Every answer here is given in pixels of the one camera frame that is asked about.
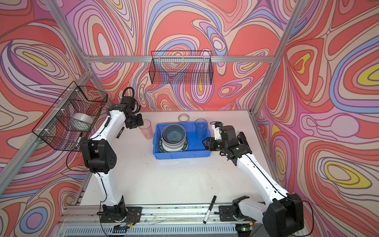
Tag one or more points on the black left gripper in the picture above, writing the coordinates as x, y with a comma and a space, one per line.
139, 122

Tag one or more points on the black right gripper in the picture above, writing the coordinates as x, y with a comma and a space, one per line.
209, 143

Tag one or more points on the pink translucent cup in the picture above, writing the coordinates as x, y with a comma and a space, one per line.
146, 129

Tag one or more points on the clear grey plastic cup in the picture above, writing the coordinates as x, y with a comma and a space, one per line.
201, 127

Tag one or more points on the dark blue ceramic bowl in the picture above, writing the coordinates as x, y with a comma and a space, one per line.
173, 133

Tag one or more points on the white plate green lettered rim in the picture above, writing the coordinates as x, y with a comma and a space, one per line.
163, 149

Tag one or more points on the grey purple bowl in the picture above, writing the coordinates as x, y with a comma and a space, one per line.
174, 146

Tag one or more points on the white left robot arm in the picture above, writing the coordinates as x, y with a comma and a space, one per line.
100, 158

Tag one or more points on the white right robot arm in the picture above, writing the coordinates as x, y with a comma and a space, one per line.
281, 213

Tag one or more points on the blue plastic bin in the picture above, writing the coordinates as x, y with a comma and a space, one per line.
195, 148

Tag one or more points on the small black marker on table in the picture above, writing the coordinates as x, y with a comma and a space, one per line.
120, 133

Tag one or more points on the black stapler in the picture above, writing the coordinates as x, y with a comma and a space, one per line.
242, 139

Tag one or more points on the white tape roll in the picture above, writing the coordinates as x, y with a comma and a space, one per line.
81, 122

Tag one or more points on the black wire basket left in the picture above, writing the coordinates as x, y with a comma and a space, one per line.
54, 129

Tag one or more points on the black wire basket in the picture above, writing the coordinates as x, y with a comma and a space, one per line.
181, 67
54, 129

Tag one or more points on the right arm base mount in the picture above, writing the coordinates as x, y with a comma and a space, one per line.
229, 213

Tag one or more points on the black marker on rail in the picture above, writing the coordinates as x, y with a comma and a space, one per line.
209, 209

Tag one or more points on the black wire basket back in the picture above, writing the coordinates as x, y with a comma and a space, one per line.
181, 67

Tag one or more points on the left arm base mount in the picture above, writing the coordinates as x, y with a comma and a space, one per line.
131, 215

